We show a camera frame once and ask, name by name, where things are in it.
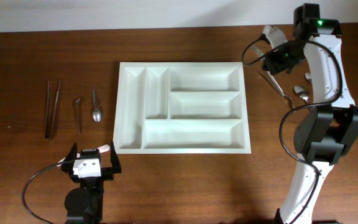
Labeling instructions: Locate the silver tablespoon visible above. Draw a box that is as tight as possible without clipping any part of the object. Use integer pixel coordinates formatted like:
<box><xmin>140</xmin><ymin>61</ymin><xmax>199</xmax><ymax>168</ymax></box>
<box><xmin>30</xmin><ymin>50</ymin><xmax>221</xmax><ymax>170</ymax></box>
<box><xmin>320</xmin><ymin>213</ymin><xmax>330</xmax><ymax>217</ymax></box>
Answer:
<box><xmin>293</xmin><ymin>85</ymin><xmax>310</xmax><ymax>104</ymax></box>
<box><xmin>305</xmin><ymin>73</ymin><xmax>312</xmax><ymax>84</ymax></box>

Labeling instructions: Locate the black camera cable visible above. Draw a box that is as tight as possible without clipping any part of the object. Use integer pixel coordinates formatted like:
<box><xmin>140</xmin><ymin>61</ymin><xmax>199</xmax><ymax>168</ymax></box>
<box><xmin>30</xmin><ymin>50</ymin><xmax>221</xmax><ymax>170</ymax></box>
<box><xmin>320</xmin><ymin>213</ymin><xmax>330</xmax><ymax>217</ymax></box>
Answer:
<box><xmin>241</xmin><ymin>34</ymin><xmax>344</xmax><ymax>224</ymax></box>
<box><xmin>21</xmin><ymin>161</ymin><xmax>74</xmax><ymax>224</ymax></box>

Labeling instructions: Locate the black left camera cable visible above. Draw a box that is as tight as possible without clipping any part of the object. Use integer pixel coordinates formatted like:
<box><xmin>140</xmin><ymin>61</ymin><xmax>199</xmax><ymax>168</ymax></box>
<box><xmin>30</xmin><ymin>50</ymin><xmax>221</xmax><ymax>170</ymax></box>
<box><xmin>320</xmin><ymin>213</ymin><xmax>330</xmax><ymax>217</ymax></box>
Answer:
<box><xmin>21</xmin><ymin>161</ymin><xmax>74</xmax><ymax>224</ymax></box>

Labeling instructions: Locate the white plastic cutlery tray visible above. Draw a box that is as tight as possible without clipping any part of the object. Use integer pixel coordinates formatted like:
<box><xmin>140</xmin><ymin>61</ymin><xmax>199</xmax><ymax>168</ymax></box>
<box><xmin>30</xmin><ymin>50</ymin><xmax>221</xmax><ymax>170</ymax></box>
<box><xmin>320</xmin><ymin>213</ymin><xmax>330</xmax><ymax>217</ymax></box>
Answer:
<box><xmin>113</xmin><ymin>62</ymin><xmax>251</xmax><ymax>154</ymax></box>

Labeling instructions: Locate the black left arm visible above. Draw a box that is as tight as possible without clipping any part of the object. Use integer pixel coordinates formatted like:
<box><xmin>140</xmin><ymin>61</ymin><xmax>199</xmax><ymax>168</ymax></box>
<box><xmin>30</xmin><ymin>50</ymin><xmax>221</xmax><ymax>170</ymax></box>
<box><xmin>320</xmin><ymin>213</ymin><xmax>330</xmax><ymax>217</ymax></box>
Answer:
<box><xmin>60</xmin><ymin>142</ymin><xmax>122</xmax><ymax>223</ymax></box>

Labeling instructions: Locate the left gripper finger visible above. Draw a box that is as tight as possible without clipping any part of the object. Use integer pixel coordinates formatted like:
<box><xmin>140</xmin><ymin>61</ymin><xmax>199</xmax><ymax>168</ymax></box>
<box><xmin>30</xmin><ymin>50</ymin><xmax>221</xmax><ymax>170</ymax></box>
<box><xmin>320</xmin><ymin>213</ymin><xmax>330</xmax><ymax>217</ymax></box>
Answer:
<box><xmin>110</xmin><ymin>141</ymin><xmax>122</xmax><ymax>174</ymax></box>
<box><xmin>61</xmin><ymin>142</ymin><xmax>78</xmax><ymax>168</ymax></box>

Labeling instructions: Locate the dark metal chopstick right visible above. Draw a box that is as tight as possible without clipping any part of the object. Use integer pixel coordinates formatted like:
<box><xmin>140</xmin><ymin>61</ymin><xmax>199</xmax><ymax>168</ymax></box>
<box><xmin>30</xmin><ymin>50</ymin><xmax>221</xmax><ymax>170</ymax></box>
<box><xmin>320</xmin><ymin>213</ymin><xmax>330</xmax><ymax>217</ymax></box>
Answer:
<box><xmin>48</xmin><ymin>80</ymin><xmax>61</xmax><ymax>140</ymax></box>

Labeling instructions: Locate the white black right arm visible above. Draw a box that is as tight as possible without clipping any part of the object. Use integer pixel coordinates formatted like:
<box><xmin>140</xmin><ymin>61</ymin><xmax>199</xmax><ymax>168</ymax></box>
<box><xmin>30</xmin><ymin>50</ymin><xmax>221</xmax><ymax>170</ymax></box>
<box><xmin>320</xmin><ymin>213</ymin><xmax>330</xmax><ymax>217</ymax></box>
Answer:
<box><xmin>263</xmin><ymin>3</ymin><xmax>358</xmax><ymax>223</ymax></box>

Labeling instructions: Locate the pink white spoon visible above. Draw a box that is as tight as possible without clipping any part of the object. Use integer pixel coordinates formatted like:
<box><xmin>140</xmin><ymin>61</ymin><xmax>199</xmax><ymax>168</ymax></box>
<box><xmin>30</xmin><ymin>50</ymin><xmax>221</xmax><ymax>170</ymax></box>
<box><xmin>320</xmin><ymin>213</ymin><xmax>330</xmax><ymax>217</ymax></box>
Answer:
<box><xmin>58</xmin><ymin>144</ymin><xmax>110</xmax><ymax>162</ymax></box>

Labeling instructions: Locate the small silver teaspoon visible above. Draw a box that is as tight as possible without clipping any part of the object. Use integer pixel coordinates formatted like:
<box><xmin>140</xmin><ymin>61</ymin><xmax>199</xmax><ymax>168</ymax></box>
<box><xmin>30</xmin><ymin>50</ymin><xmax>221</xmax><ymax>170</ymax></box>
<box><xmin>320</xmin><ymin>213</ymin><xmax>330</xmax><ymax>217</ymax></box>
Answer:
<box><xmin>92</xmin><ymin>90</ymin><xmax>102</xmax><ymax>122</ymax></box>

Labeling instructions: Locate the black right camera cable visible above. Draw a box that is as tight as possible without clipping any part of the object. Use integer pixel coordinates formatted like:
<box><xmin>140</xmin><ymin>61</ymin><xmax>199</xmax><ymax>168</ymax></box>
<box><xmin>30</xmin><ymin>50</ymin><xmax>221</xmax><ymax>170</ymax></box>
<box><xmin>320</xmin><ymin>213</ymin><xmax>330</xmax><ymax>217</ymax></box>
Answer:
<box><xmin>241</xmin><ymin>34</ymin><xmax>344</xmax><ymax>224</ymax></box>

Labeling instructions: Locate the small teaspoon dark handle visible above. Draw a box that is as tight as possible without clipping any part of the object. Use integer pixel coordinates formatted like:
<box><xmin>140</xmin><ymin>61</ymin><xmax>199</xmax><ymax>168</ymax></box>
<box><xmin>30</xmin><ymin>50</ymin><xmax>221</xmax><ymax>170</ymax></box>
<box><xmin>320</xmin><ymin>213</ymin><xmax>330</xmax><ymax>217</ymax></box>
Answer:
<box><xmin>73</xmin><ymin>98</ymin><xmax>81</xmax><ymax>134</ymax></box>

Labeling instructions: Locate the silver fork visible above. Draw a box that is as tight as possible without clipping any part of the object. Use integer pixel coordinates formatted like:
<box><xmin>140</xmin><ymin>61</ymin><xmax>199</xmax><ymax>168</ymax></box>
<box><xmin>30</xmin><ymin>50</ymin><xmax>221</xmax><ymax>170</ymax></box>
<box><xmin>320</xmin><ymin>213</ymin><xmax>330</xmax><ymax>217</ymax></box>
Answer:
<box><xmin>259</xmin><ymin>71</ymin><xmax>295</xmax><ymax>109</ymax></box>
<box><xmin>250</xmin><ymin>45</ymin><xmax>264</xmax><ymax>58</ymax></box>

